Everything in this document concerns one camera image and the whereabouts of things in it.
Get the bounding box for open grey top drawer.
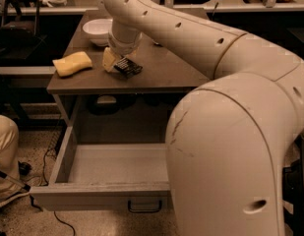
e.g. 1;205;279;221
30;124;172;210

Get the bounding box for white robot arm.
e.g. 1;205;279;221
104;0;304;236

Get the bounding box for black floor cable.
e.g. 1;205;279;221
28;128;77;236

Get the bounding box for white ceramic bowl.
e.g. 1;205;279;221
83;19;112;46

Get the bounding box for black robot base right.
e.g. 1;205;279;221
282;140;304;236

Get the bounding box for black chair at left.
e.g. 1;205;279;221
0;0;48;64

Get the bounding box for black rxbar chocolate wrapper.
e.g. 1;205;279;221
114;57;143;78

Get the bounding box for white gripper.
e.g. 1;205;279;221
102;20;142;73

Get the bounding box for black drawer handle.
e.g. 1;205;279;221
127;200;162;213

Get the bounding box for person leg beige trousers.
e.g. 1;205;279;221
0;115;27;208

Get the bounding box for grey cabinet with top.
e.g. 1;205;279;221
47;11;208;144

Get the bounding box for yellow sponge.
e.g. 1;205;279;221
53;51;92;77

